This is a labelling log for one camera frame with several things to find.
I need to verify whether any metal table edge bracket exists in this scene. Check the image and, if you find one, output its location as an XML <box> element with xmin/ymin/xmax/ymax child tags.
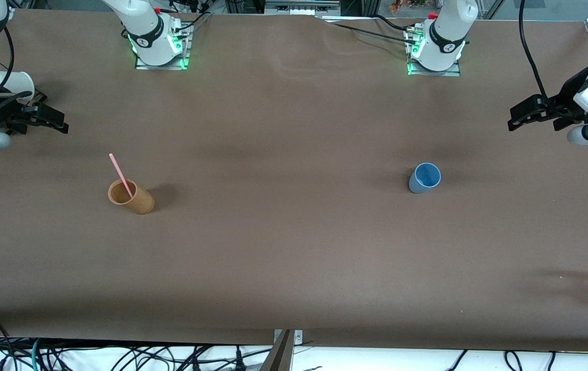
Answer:
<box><xmin>273</xmin><ymin>329</ymin><xmax>304</xmax><ymax>345</ymax></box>

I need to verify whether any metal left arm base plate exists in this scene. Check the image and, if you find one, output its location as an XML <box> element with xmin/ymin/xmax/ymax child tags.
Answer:
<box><xmin>406</xmin><ymin>26</ymin><xmax>462</xmax><ymax>77</ymax></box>

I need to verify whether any black wire cup rack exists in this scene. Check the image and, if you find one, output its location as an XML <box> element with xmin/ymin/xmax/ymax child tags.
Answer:
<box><xmin>0</xmin><ymin>54</ymin><xmax>47</xmax><ymax>106</ymax></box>

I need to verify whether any grey power strip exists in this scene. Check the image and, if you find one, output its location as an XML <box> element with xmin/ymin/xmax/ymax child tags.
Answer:
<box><xmin>264</xmin><ymin>0</ymin><xmax>342</xmax><ymax>16</ymax></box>

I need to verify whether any brown cup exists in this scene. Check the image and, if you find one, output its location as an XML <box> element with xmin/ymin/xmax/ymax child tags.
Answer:
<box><xmin>107</xmin><ymin>179</ymin><xmax>156</xmax><ymax>215</ymax></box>

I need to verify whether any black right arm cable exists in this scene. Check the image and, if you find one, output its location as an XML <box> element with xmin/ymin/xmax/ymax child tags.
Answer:
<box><xmin>0</xmin><ymin>26</ymin><xmax>15</xmax><ymax>89</ymax></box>

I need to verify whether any white cup with print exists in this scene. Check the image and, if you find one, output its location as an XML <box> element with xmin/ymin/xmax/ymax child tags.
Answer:
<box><xmin>0</xmin><ymin>71</ymin><xmax>35</xmax><ymax>102</ymax></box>

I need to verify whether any dark post under table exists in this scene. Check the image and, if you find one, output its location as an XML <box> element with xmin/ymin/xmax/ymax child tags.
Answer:
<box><xmin>259</xmin><ymin>330</ymin><xmax>295</xmax><ymax>371</ymax></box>

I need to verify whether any long black table cable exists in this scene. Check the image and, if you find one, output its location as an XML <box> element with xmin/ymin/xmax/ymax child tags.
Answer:
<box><xmin>320</xmin><ymin>20</ymin><xmax>419</xmax><ymax>47</ymax></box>

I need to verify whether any pink straw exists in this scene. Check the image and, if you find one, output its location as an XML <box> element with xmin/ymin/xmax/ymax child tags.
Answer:
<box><xmin>109</xmin><ymin>153</ymin><xmax>134</xmax><ymax>199</ymax></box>

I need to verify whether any blue cup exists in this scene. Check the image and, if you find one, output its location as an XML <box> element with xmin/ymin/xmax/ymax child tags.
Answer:
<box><xmin>408</xmin><ymin>162</ymin><xmax>442</xmax><ymax>195</ymax></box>

